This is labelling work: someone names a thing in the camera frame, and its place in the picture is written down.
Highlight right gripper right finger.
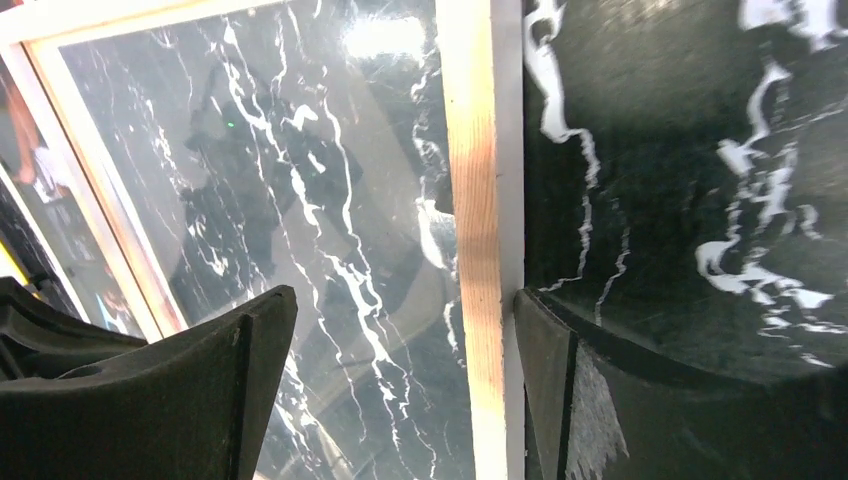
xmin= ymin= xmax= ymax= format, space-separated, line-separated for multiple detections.
xmin=514 ymin=288 xmax=847 ymax=479

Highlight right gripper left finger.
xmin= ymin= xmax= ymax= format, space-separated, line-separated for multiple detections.
xmin=1 ymin=277 xmax=298 ymax=479

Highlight wooden picture frame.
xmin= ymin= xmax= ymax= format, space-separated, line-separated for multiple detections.
xmin=1 ymin=1 xmax=525 ymax=479

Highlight clear plastic sheet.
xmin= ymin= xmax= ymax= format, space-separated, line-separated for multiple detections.
xmin=61 ymin=1 xmax=475 ymax=479

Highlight yellow rimmed whiteboard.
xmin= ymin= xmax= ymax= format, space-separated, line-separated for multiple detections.
xmin=0 ymin=244 xmax=28 ymax=286

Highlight black marble pattern mat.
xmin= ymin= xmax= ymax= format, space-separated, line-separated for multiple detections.
xmin=0 ymin=0 xmax=848 ymax=480

